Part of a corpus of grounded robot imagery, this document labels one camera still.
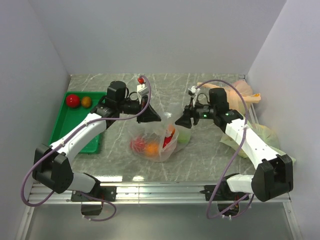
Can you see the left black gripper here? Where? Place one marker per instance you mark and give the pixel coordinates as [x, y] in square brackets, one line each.
[149, 115]

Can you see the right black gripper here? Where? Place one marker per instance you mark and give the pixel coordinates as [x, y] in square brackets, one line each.
[184, 121]

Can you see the light green fake fruit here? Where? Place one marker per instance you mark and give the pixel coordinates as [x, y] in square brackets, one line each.
[184, 135]

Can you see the orange fake tangerine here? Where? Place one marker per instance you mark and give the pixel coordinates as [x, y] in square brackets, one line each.
[170, 130]

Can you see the clear lemon-print plastic bag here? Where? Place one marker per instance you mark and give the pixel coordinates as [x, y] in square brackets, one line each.
[156, 132]

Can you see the orange fake persimmon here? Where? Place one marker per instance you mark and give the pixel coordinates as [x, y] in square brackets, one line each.
[151, 149]

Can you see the small brown-orange fake fruit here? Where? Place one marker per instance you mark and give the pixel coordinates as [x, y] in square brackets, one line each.
[86, 102]

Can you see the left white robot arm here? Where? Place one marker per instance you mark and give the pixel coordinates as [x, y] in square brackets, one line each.
[52, 164]

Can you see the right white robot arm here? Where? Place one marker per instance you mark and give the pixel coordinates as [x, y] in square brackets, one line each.
[273, 172]

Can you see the orange tied plastic bag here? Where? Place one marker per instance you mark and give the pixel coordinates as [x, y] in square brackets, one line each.
[241, 95]

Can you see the green tied plastic bag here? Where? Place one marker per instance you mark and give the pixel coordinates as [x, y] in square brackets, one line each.
[263, 132]

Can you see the green plastic tray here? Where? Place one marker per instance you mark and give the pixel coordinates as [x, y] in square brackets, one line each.
[69, 118]

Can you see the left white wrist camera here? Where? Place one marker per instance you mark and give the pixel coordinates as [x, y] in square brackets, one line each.
[142, 89]

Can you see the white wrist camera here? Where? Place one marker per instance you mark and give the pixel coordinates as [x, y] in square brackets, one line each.
[194, 91]
[142, 89]

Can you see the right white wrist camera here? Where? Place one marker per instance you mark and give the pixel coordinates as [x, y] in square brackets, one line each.
[194, 91]

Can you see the aluminium mounting rail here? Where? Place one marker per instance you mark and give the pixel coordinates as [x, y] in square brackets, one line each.
[141, 193]

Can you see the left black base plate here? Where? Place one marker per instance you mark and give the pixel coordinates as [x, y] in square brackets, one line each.
[110, 193]

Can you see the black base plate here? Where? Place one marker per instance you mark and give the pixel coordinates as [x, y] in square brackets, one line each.
[110, 193]
[214, 193]

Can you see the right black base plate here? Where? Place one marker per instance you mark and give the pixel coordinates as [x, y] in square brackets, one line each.
[214, 193]

